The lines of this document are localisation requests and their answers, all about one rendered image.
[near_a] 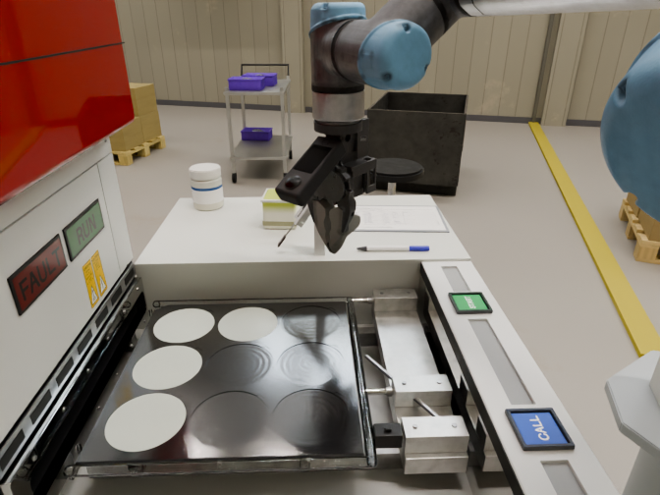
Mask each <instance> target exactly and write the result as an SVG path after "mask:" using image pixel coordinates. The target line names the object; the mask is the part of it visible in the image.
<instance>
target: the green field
mask: <svg viewBox="0 0 660 495"><path fill-rule="evenodd" d="M102 227H103V221H102V217H101V212H100V208H99V203H98V202H97V203H96V204H95V205H94V206H93V207H92V208H90V209H89V211H88V212H87V213H86V214H85V215H84V216H83V217H82V218H80V219H79V220H78V221H77V222H76V223H75V224H74V225H73V226H72V227H70V228H69V229H68V230H67V231H66V233H67V237H68V240H69V244H70V248H71V252H72V256H73V258H74V257H75V255H76V254H77V253H78V252H79V251H80V250H81V249H82V248H83V247H84V246H85V245H86V244H87V243H88V242H89V241H90V240H91V239H92V238H93V237H94V236H95V234H96V233H97V232H98V231H99V230H100V229H101V228H102Z"/></svg>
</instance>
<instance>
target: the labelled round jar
mask: <svg viewBox="0 0 660 495"><path fill-rule="evenodd" d="M189 170H190V177H191V186H192V200H193V207H194V208H196V209H197V210H201V211H211V210H216V209H219V208H221V207H222V206H223V205H224V196H223V187H222V179H221V169H220V166H219V165H218V164H214V163H200V164H195V165H192V166H191V167H190V169H189Z"/></svg>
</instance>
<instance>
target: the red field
mask: <svg viewBox="0 0 660 495"><path fill-rule="evenodd" d="M65 266H66V261H65V257H64V254H63V251H62V247H61V243H60V240H59V238H58V239H57V240H56V241H55V242H54V243H53V244H52V245H51V246H50V247H48V248H47V249H46V250H45V251H44V252H43V253H42V254H41V255H40V256H38V257H37V258H36V259H35V260H34V261H33V262H32V263H31V264H30V265H29V266H27V267H26V268H25V269H24V270H23V271H22V272H21V273H20V274H19V275H17V276H16V277H15V278H14V279H13V280H12V281H13V284H14V287H15V290H16V293H17V296H18V299H19V302H20V305H21V308H22V310H24V309H25V308H26V307H27V306H28V305H29V304H30V303H31V302H32V301H33V299H34V298H35V297H36V296H37V295H38V294H39V293H40V292H41V291H42V290H43V289H44V288H45V287H46V286H47V285H48V284H49V283H50V282H51V281H52V280H53V279H54V277H55V276H56V275H57V274H58V273H59V272H60V271H61V270H62V269H63V268H64V267H65Z"/></svg>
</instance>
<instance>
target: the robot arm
mask: <svg viewBox="0 0 660 495"><path fill-rule="evenodd" d="M649 9H660V0H389V1H388V2H387V3H386V4H385V5H384V6H383V7H382V8H381V9H380V10H379V11H378V12H377V13H376V14H375V15H374V16H373V17H372V18H371V19H369V20H368V19H367V18H366V17H365V7H364V5H363V4H362V3H360V2H332V3H316V4H314V5H313V6H312V7H311V10H310V31H309V33H308V36H309V38H310V62H311V89H312V117H313V118H314V121H313V124H314V130H315V131H316V132H317V133H320V134H325V135H326V137H321V136H319V137H317V138H316V140H315V141H314V142H313V143H312V145H311V146H310V147H309V148H308V149H307V151H306V152H305V153H304V154H303V155H302V157H301V158H300V159H299V160H298V162H297V163H296V164H295V165H294V166H293V168H292V169H291V170H290V171H289V172H288V174H287V175H286V176H285V177H284V178H283V180H282V181H281V182H280V183H279V184H278V186H277V187H276V188H275V192H276V194H277V195H278V196H279V198H280V199H281V200H283V201H287V202H289V203H292V204H295V205H298V206H305V204H306V203H307V206H308V209H309V212H310V215H311V218H312V221H313V223H315V227H316V229H317V231H318V233H319V235H320V237H321V239H322V241H323V243H324V244H325V245H326V247H327V249H328V250H329V252H331V253H333V254H335V253H337V252H338V251H339V250H340V248H341V247H342V246H343V244H344V241H345V240H346V237H347V236H348V235H349V234H350V233H352V232H353V231H354V230H355V229H356V228H357V227H358V226H359V224H360V216H359V215H356V214H355V212H356V207H357V203H356V200H355V197H357V196H359V195H361V194H363V193H371V192H374V191H376V165H377V158H373V157H369V156H368V130H369V118H363V117H364V85H365V84H367V85H370V86H371V87H374V88H377V89H382V90H389V89H393V90H406V89H409V88H411V87H413V86H415V85H416V84H418V83H419V82H420V81H421V80H422V78H423V77H424V76H425V72H426V69H427V67H428V65H429V64H430V61H431V54H432V50H431V47H432V46H433V45H434V44H435V43H436V42H437V41H438V40H439V39H440V38H441V36H443V34H444V33H446V31H447V30H448V29H449V28H450V27H451V26H452V25H453V24H454V23H455V22H456V21H457V20H459V19H460V18H463V17H489V16H511V15H534V14H558V13H580V12H603V11H626V10H649ZM600 141H601V148H602V152H603V156H604V159H605V162H606V165H607V167H608V169H609V171H610V173H611V175H612V177H613V178H614V180H615V182H616V183H617V185H618V186H619V187H620V189H621V190H622V191H623V192H624V193H633V194H634V195H635V196H636V197H637V200H636V201H635V205H636V206H638V207H639V208H640V209H641V210H642V211H644V212H645V213H646V214H648V215H649V216H650V217H652V218H653V219H655V220H657V221H658V222H660V32H659V33H658V34H657V35H655V36H654V37H653V38H652V39H651V40H650V41H649V42H648V43H647V44H646V45H645V47H644V48H643V49H642V50H641V51H640V52H639V54H638V55H637V56H636V58H635V59H634V61H633V62H632V64H631V66H630V68H629V70H628V72H627V73H626V75H625V76H624V77H623V78H622V79H621V81H620V82H619V83H618V84H617V86H616V87H615V89H614V90H613V92H612V93H611V95H610V97H609V99H608V101H607V103H606V106H605V109H604V111H603V115H602V119H601V126H600ZM367 160H368V161H367ZM371 169H373V184H372V185H370V170H371ZM335 205H337V206H338V207H335Z"/></svg>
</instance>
